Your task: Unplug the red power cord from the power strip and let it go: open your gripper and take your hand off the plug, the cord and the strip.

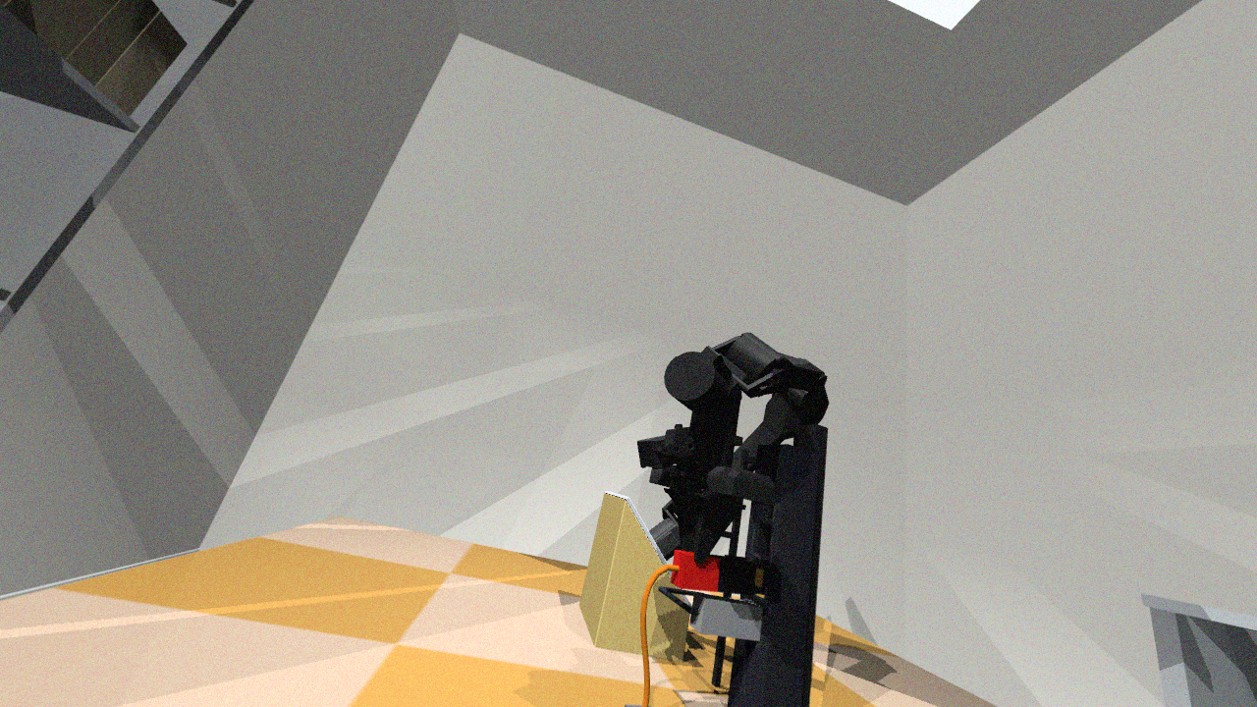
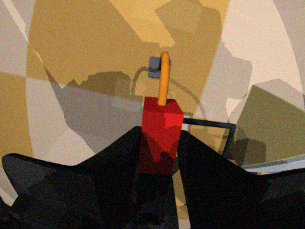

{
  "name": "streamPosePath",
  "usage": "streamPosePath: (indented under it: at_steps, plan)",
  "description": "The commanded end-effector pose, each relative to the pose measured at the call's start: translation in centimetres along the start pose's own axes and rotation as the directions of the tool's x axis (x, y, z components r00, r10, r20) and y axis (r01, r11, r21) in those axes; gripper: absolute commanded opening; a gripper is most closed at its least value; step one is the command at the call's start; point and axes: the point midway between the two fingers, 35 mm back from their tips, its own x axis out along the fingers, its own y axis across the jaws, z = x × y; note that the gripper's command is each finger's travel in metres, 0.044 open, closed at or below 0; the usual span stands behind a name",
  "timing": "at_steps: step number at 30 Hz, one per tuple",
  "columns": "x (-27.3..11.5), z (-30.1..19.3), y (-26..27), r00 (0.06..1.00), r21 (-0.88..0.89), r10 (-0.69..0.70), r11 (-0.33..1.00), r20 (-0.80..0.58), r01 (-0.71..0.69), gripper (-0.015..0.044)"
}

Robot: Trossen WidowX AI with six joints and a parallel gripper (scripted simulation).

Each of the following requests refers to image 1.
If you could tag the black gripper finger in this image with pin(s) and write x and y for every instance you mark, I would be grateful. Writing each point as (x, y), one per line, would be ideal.
(713, 517)
(686, 512)

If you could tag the black vertical post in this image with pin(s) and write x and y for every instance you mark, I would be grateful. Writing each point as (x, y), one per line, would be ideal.
(779, 673)

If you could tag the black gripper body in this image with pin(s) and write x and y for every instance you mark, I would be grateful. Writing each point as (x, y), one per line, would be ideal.
(717, 478)

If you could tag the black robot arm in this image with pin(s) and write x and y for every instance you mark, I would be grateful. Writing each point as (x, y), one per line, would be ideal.
(710, 384)

